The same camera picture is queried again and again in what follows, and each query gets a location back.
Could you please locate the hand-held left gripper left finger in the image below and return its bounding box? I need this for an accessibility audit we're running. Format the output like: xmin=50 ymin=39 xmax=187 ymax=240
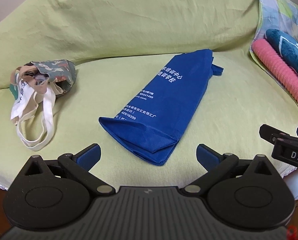
xmin=19 ymin=143 xmax=115 ymax=195

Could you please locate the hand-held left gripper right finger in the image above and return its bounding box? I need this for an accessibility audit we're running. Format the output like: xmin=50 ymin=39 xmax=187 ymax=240
xmin=181 ymin=144 xmax=277 ymax=195

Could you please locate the blue shopping bag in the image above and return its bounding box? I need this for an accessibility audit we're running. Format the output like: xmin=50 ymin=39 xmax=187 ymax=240
xmin=98 ymin=49 xmax=226 ymax=167

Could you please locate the white canvas tote bag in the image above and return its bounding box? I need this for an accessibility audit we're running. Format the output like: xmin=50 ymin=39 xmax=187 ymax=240
xmin=10 ymin=80 xmax=57 ymax=152

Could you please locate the beige canvas bag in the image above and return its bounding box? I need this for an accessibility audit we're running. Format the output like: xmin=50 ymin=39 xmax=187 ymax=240
xmin=10 ymin=65 xmax=64 ymax=127

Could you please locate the patterned green fabric bag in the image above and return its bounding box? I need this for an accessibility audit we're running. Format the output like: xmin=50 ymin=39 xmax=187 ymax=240
xmin=21 ymin=59 xmax=76 ymax=98

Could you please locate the pink folded blanket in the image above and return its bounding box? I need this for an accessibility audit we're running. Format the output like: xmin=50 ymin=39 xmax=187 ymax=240
xmin=251 ymin=39 xmax=298 ymax=115

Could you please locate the teal folded blanket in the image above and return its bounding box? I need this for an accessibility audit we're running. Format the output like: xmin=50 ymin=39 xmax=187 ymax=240
xmin=265 ymin=29 xmax=298 ymax=72

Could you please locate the patchwork blanket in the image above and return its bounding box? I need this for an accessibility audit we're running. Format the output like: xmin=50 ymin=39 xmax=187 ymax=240
xmin=249 ymin=0 xmax=298 ymax=117

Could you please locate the light green sofa cover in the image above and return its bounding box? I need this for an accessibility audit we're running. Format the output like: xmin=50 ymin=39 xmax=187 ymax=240
xmin=0 ymin=0 xmax=298 ymax=190

